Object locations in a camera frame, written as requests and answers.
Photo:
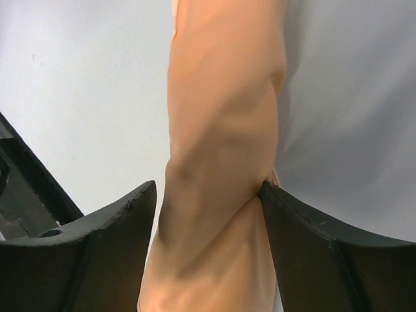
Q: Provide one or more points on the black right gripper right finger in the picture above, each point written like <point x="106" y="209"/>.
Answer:
<point x="324" y="264"/>

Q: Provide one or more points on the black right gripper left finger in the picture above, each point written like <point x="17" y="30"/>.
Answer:
<point x="94" y="263"/>

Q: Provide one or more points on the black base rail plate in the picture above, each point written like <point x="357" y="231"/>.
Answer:
<point x="32" y="201"/>

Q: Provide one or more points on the orange cloth napkin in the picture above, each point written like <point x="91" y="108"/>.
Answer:
<point x="211" y="250"/>

